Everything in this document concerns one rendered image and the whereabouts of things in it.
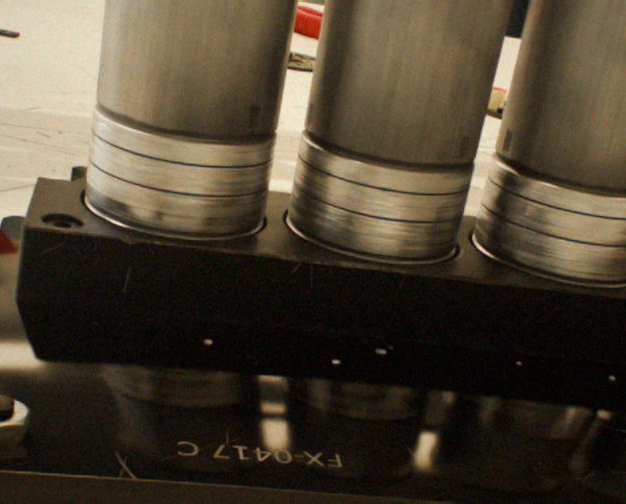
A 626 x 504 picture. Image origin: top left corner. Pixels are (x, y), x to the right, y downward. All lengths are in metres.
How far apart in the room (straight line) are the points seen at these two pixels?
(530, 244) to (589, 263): 0.01
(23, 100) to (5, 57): 0.05
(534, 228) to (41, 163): 0.12
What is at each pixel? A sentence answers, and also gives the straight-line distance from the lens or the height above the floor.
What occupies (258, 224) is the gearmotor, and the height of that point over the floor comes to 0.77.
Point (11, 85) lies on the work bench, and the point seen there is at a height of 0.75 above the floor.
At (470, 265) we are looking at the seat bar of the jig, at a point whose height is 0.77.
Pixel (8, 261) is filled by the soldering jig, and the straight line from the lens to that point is 0.16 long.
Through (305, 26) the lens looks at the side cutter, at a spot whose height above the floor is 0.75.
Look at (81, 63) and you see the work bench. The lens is 0.35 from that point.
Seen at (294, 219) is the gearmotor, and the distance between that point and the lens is 0.15.
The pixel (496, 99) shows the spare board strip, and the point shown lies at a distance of 0.39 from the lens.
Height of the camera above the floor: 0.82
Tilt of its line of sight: 19 degrees down
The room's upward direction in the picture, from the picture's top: 10 degrees clockwise
